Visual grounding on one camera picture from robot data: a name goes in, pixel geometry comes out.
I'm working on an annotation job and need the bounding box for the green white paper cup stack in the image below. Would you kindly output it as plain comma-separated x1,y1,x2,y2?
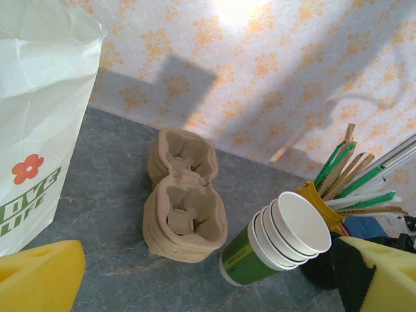
218,190,333,287

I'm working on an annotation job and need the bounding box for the colourful paper napkin stack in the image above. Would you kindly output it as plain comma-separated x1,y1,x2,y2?
339,216,391,240

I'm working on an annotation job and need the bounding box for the tall wooden stirrer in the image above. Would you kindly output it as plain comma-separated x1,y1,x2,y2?
321,122,357,199

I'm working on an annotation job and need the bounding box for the brown pulp cup carrier stack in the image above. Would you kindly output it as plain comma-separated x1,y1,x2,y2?
142,127,229,265

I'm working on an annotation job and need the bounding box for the white paper bag flower print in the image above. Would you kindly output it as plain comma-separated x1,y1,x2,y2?
0,0,109,258

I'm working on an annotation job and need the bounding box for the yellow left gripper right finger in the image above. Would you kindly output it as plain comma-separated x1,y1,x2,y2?
330,236,416,312

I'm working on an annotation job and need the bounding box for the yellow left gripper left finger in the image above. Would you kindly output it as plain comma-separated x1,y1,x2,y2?
0,239,87,312

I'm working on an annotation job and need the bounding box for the white green wrapped straw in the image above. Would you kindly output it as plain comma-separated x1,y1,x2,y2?
324,191,398,209

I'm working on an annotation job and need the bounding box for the yellow stirrer holder cup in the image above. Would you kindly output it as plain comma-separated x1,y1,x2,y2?
294,180,346,235

